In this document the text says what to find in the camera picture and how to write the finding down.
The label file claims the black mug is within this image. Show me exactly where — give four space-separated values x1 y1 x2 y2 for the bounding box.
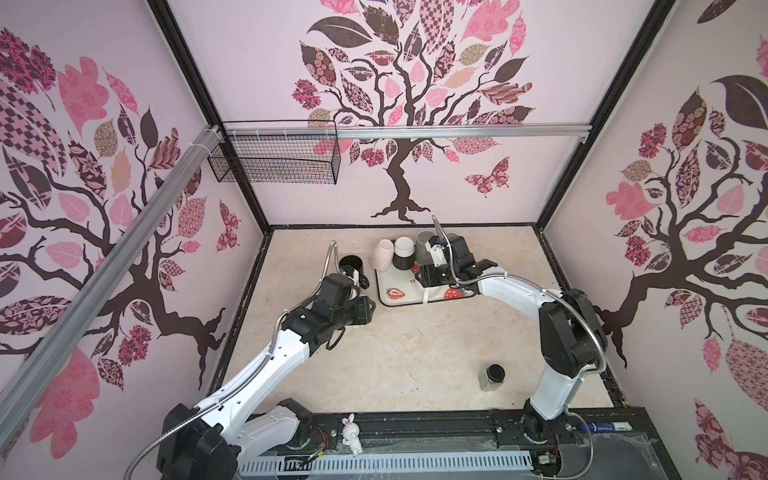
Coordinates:
339 255 370 290

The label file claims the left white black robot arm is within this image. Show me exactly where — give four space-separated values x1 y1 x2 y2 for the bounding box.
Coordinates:
156 273 376 479

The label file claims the tall grey mug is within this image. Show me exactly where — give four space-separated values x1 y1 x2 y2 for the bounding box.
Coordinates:
415 230 435 265

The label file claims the white strawberry tray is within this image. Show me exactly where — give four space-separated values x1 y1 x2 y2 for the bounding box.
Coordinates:
375 264 475 307

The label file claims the white rabbit figurine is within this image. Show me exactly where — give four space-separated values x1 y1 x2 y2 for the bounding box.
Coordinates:
342 413 363 457

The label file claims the right metal flexible conduit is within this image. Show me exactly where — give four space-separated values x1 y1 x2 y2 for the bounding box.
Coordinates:
430 215 608 480

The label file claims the blue white marker pen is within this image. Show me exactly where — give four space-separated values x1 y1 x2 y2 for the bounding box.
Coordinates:
579 422 633 433

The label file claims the horizontal aluminium rail back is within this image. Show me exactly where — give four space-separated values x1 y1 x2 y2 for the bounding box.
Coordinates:
225 123 592 140

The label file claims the black wire basket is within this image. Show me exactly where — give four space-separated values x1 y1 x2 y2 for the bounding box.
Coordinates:
208 120 341 185

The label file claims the white slotted cable duct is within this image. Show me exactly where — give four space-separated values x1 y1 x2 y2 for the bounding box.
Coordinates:
239 451 534 479

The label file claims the diagonal aluminium rail left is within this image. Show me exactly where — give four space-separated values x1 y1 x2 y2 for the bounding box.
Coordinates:
1 125 222 447

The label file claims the black front base frame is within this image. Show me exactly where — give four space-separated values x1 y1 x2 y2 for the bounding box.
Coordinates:
239 401 679 479

